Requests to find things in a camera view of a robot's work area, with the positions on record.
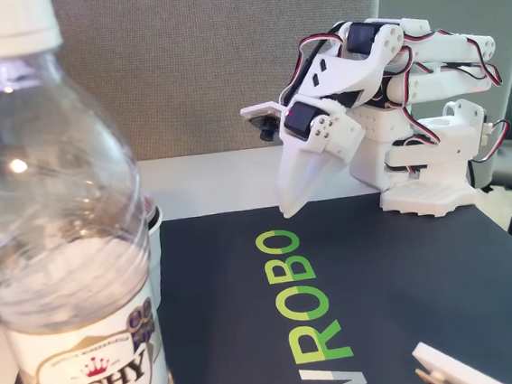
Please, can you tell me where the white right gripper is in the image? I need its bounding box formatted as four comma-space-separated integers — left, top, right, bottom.
267, 94, 375, 220

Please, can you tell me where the clear plastic water bottle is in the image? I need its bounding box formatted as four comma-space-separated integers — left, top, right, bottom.
0, 0, 180, 384

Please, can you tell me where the grey fabric partition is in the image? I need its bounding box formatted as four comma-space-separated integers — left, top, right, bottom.
49, 0, 400, 170

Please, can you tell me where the black mat with green logo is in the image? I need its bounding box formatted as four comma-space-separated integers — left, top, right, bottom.
148, 178, 512, 384

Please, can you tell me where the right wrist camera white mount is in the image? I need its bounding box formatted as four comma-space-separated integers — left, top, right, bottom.
238, 100, 291, 145

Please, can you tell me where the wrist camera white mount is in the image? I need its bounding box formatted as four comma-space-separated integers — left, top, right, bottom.
409, 334, 500, 384
238, 100, 291, 145

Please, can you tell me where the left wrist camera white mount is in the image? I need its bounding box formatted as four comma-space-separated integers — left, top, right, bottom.
409, 334, 500, 384

